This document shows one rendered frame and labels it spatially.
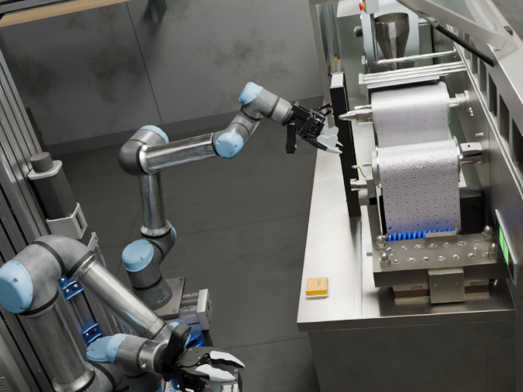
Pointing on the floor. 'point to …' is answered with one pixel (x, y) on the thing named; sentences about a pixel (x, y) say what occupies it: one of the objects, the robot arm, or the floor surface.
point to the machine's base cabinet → (418, 358)
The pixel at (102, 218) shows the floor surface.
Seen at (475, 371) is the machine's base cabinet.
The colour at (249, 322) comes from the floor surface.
